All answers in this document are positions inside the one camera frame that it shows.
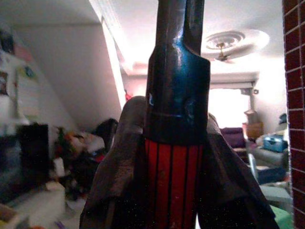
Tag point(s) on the blue plastic basket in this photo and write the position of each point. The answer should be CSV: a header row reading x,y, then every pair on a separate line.
x,y
275,143

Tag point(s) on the wooden cabinet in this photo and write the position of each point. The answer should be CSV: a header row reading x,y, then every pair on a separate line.
x,y
253,126

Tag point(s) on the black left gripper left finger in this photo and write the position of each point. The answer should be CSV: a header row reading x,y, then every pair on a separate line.
x,y
114,167

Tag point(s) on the grey armchair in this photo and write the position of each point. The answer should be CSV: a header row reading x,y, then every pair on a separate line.
x,y
269,162

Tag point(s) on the purple sofa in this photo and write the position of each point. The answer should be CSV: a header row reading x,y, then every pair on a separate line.
x,y
232,138

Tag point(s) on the ceiling fan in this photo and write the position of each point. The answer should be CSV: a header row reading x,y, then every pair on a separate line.
x,y
222,51

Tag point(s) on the black television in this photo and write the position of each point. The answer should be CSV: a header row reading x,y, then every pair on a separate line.
x,y
23,162

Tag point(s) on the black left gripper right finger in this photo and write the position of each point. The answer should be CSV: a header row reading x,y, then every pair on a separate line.
x,y
228,190

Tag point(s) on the green plastic stool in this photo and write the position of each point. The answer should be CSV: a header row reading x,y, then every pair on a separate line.
x,y
281,217

